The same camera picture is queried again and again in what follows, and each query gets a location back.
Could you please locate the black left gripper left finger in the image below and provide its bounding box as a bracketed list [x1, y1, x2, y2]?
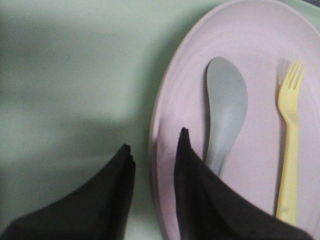
[4, 144, 136, 240]

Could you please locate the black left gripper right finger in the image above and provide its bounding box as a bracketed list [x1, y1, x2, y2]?
[174, 127, 312, 240]

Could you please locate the yellow plastic fork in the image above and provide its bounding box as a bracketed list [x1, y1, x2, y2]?
[276, 60, 306, 226]

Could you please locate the white round plate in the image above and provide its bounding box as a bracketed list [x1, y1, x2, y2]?
[149, 0, 320, 240]

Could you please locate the pale green plastic spoon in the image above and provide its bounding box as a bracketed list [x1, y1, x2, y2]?
[205, 57, 248, 177]

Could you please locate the light green serving tray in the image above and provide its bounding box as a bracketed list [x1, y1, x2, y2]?
[0, 0, 320, 240]

